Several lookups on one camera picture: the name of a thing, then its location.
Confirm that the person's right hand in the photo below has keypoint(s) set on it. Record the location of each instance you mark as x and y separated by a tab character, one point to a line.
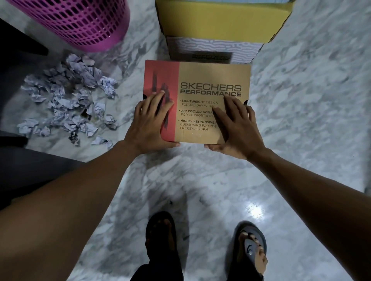
242	136

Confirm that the person's left hand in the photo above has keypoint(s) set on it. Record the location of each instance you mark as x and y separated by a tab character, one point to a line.
147	130

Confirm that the brown cardboard shoe box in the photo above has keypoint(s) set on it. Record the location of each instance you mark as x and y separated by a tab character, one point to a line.
203	75

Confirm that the pile of paper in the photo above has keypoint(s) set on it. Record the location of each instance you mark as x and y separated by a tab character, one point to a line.
72	98

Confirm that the white grey patterned shoebox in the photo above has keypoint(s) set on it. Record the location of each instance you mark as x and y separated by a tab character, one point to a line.
208	47

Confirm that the yellow shoebox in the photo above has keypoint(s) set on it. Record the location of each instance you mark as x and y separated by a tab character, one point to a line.
223	20

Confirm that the person's left forearm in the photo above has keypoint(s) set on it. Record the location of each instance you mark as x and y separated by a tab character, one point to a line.
58	217

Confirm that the person's right forearm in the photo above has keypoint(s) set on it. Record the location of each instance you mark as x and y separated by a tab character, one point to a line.
324	202

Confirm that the person's left foot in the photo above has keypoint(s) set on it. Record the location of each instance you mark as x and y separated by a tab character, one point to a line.
163	234

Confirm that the person's foot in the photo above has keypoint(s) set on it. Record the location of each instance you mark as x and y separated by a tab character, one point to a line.
261	257
163	234

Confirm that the person's right foot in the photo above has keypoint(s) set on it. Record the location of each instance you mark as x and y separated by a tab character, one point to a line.
261	257

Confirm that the black sandal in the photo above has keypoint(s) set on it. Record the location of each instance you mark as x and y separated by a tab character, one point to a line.
150	220
252	228

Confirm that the black trousers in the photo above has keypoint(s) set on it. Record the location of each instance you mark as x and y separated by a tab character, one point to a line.
156	272

